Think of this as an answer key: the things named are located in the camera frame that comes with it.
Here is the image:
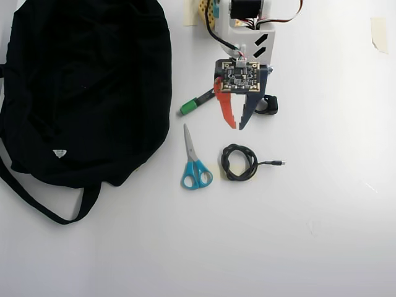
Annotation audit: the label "blue-grey gripper body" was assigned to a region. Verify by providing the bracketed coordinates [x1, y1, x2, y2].
[259, 62, 270, 93]

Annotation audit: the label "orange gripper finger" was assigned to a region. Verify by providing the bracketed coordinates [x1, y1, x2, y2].
[212, 77, 238, 129]

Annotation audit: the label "blue-grey gripper finger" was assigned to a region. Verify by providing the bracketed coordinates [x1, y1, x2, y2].
[238, 91, 267, 131]

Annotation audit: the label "green board marker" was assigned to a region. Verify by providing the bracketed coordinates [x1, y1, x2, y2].
[179, 88, 217, 117]

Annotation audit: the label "yellow perforated robot base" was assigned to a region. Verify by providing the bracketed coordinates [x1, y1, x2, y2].
[197, 0, 219, 32]

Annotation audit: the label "black fabric bag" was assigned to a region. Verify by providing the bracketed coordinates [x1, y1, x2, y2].
[0, 0, 173, 226]

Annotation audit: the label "long beige tape strip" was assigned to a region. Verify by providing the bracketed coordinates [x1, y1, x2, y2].
[184, 0, 200, 26]

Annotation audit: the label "short beige tape strip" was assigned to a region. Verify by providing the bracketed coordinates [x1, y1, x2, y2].
[371, 17, 389, 55]

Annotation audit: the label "black ring clip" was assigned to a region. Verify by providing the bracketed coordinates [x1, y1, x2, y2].
[254, 95, 279, 116]

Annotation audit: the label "bare camera circuit board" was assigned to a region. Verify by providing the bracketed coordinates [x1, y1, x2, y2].
[215, 59, 260, 93]

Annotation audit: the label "coiled black USB cable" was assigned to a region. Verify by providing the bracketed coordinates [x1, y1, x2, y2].
[221, 143, 286, 183]

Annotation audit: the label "blue handled scissors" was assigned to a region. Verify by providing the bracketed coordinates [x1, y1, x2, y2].
[181, 123, 214, 190]

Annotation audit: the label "red white servo wires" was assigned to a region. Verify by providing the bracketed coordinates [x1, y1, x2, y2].
[244, 0, 306, 30]

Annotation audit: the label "dark camera cable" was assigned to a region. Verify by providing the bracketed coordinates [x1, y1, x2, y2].
[204, 9, 248, 67]

